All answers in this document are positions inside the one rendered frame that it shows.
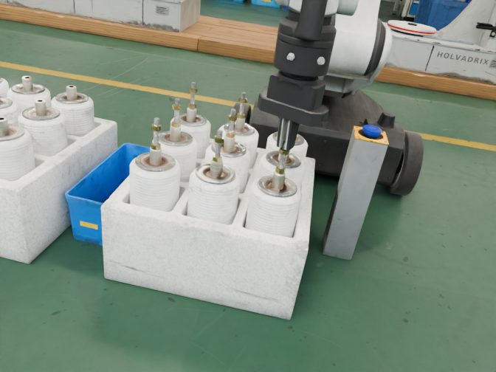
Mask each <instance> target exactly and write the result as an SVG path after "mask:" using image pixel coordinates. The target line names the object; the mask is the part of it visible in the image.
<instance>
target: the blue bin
mask: <svg viewBox="0 0 496 372"><path fill-rule="evenodd" d="M148 152H150V147H146V146H142V145H136V144H132V143H124V144H122V145H121V146H120V147H119V148H118V149H117V150H116V151H114V152H113V153H112V154H110V155H109V156H108V157H107V158H106V159H104V160H103V161H102V162H101V163H100V164H99V165H98V166H96V167H95V168H94V169H93V170H91V171H90V172H89V173H88V174H86V175H85V176H84V177H83V178H82V179H81V180H80V181H79V182H77V183H76V184H75V185H74V186H73V187H71V188H70V189H69V190H68V191H66V193H65V197H66V200H67V201H68V205H69V213H70V218H71V223H72V232H73V237H74V239H76V240H79V241H85V242H89V243H92V244H97V245H100V246H102V245H103V234H102V219H101V206H102V205H103V203H104V202H105V201H106V200H107V199H109V197H110V196H111V194H112V193H113V192H114V191H115V190H116V189H117V188H118V187H119V186H120V185H121V184H122V183H123V182H124V181H125V180H126V178H127V177H128V176H129V175H130V164H131V162H132V160H133V159H135V158H136V157H138V156H139V155H140V154H143V153H148Z"/></svg>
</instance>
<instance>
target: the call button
mask: <svg viewBox="0 0 496 372"><path fill-rule="evenodd" d="M362 130H363V131H364V132H363V133H364V134H365V135H367V136H369V137H378V136H379V135H380V134H381V133H382V130H381V128H380V127H378V126H375V125H364V126H363V128H362Z"/></svg>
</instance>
